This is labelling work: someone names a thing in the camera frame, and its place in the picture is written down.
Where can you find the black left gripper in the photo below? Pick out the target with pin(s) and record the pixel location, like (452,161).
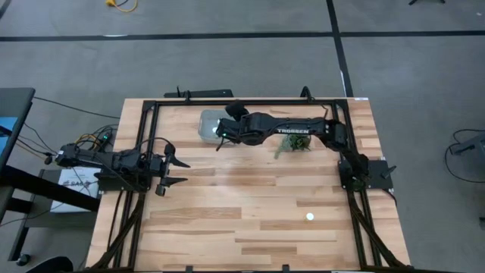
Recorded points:
(163,168)

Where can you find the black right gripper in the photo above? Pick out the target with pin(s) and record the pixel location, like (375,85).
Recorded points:
(236,129)

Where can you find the clear plastic basket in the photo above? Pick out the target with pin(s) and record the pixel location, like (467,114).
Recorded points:
(207,123)

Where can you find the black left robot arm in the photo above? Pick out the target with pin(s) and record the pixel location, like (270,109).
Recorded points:
(113,161)

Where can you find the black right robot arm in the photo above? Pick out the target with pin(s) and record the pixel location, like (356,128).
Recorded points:
(295,129)

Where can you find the black flat bar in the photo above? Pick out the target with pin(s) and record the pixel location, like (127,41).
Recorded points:
(204,93)

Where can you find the green potted plant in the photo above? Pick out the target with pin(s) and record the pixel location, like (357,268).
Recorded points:
(297,143)

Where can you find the white printed cardboard box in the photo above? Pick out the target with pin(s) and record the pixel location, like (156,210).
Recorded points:
(77,187)

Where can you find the person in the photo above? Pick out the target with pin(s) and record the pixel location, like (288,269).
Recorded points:
(53,265)

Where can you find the black desk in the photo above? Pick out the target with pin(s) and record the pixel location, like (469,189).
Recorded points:
(17,106)

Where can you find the blue lit screen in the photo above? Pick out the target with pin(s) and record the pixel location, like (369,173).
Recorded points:
(7,130)

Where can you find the black castor wheel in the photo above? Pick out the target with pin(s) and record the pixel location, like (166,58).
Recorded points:
(22,259)

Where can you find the black metal table frame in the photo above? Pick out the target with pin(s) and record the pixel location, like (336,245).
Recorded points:
(189,102)

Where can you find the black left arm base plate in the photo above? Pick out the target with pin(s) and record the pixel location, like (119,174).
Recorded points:
(110,185)

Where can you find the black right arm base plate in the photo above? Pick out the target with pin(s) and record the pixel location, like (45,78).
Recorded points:
(379,176)

